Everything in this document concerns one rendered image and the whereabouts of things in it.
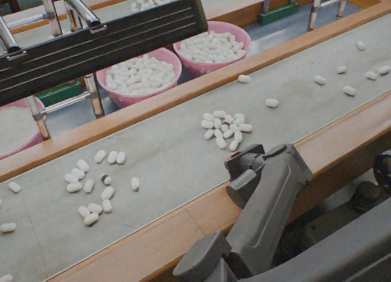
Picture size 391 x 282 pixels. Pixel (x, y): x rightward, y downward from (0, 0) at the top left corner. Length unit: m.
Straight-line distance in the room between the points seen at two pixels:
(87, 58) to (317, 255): 0.55
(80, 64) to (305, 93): 0.70
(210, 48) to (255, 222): 0.96
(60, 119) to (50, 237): 0.45
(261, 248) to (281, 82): 0.83
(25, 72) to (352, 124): 0.80
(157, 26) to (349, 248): 0.59
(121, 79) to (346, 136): 0.69
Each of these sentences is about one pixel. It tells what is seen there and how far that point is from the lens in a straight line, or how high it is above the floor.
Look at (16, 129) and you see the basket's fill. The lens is 1.16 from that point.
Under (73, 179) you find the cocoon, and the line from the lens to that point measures 0.94.
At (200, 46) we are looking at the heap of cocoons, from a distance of 1.35.
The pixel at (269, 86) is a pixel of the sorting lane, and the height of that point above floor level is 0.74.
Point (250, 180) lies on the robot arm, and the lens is 0.72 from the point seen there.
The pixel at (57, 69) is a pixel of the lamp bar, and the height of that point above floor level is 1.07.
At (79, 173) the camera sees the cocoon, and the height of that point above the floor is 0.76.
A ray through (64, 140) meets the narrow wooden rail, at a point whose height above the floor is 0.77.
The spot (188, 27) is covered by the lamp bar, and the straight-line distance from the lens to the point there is 0.81.
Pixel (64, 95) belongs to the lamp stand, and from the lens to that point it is 1.29.
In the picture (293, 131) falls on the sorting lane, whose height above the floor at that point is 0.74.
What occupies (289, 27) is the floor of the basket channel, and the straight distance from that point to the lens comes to 1.63.
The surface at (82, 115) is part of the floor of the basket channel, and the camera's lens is 1.22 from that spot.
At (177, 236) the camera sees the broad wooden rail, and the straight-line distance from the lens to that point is 0.80.
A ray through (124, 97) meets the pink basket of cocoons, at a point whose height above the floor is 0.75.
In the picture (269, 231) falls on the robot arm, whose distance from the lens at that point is 0.48.
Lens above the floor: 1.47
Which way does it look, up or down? 46 degrees down
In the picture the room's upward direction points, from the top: 1 degrees counter-clockwise
